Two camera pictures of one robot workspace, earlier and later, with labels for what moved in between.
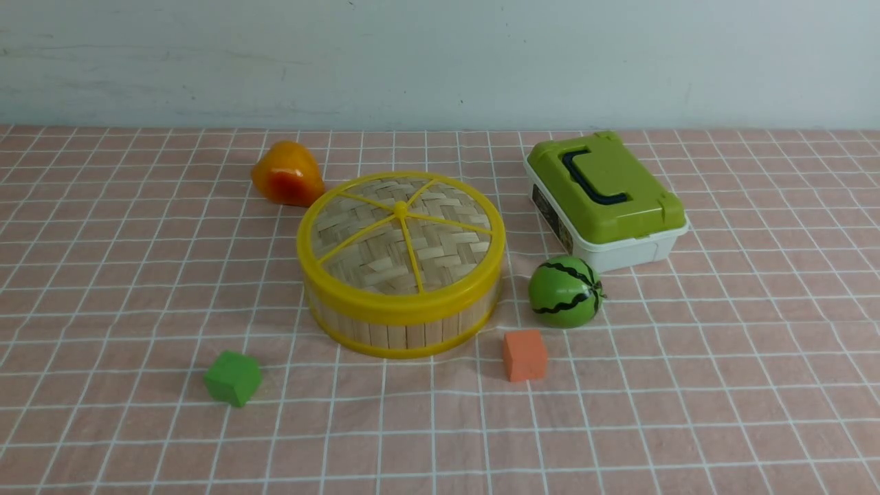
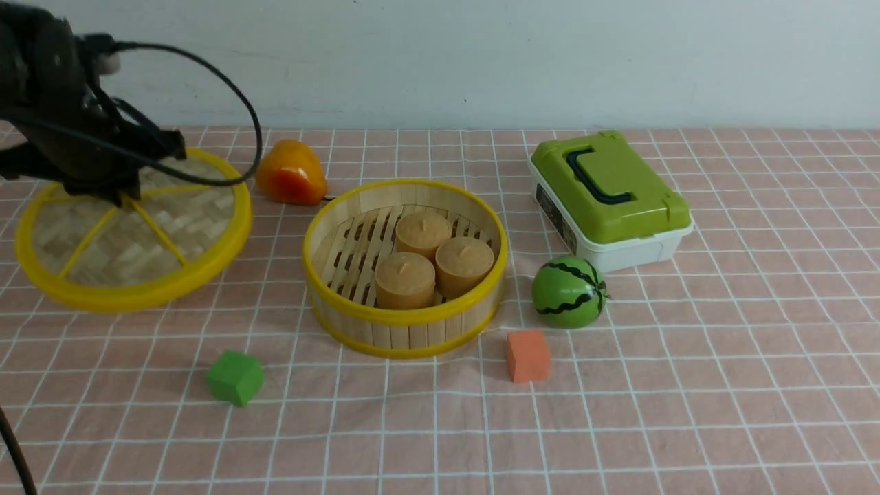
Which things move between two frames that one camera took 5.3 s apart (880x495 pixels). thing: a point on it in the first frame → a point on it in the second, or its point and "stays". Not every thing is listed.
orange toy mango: x=287 y=173 stays
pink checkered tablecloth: x=133 y=256 stays
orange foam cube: x=525 y=355 stays
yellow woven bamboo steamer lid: x=401 y=245 → x=191 y=222
